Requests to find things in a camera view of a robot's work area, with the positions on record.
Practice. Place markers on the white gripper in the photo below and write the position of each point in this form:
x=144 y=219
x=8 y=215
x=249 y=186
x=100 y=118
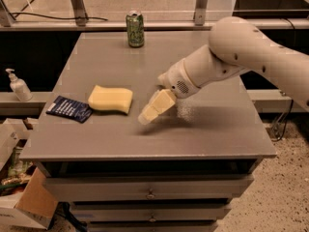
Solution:
x=176 y=78

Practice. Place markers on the yellow sponge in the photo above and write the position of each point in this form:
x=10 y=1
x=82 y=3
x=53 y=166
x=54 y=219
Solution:
x=108 y=99

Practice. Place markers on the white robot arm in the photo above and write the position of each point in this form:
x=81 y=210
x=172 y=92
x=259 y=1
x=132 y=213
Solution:
x=235 y=46

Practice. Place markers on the blue rxbar wrapper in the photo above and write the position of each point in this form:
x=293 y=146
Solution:
x=75 y=110

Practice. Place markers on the grey drawer cabinet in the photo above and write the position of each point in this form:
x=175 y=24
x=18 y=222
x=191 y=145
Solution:
x=196 y=157

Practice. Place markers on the green soda can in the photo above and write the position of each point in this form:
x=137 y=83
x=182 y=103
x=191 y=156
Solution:
x=135 y=29

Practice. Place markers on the top drawer knob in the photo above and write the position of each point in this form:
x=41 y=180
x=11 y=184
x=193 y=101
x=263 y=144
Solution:
x=150 y=195

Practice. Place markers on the drawer knob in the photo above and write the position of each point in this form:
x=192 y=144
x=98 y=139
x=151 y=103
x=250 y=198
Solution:
x=150 y=195
x=152 y=218

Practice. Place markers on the white pump bottle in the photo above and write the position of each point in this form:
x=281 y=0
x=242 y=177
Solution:
x=19 y=87

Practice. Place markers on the cardboard box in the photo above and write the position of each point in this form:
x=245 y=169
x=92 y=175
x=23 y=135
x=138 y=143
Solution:
x=34 y=206

